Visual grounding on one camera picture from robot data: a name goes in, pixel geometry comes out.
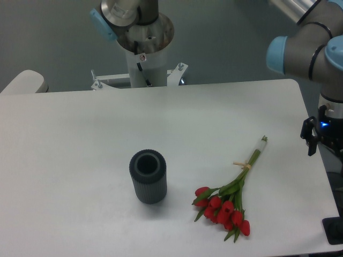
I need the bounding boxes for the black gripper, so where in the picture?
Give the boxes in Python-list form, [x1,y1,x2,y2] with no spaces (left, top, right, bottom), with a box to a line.
[300,105,342,156]

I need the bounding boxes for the red tulip bouquet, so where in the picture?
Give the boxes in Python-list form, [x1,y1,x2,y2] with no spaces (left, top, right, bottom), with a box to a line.
[192,136,268,242]

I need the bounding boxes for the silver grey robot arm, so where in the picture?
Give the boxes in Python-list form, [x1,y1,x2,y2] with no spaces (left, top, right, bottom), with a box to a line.
[90,1,342,157]

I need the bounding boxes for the black box at table edge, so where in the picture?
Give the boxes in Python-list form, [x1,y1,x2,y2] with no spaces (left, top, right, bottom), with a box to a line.
[322,217,342,245]

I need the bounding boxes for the dark grey ribbed vase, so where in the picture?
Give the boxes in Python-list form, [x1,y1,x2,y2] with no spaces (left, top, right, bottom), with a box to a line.
[129,149,167,204]

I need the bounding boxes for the beige chair armrest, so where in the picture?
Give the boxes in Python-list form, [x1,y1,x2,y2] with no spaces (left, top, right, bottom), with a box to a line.
[1,70,49,96]

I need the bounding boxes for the black cable on pedestal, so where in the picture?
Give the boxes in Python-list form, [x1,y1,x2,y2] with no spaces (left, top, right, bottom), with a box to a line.
[133,40,153,87]

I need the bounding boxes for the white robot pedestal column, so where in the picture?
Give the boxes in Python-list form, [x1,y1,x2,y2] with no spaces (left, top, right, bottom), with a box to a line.
[125,50,167,88]

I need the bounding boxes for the white pedestal base frame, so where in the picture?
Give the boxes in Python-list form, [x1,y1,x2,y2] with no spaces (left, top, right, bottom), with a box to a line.
[91,62,189,90]

